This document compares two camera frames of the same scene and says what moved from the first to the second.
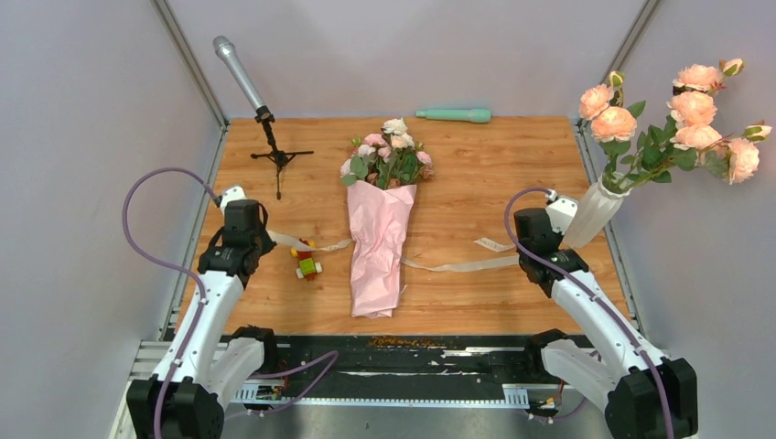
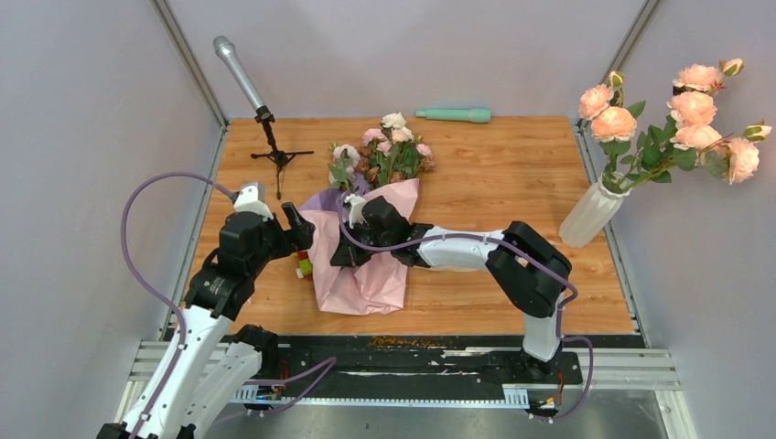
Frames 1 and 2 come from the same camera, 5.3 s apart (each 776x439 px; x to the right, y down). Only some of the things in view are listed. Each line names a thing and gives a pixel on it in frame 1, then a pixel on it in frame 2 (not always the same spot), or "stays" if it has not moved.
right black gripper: [558, 236] to [349, 254]
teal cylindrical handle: [475, 115] stays
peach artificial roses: [685, 139] stays
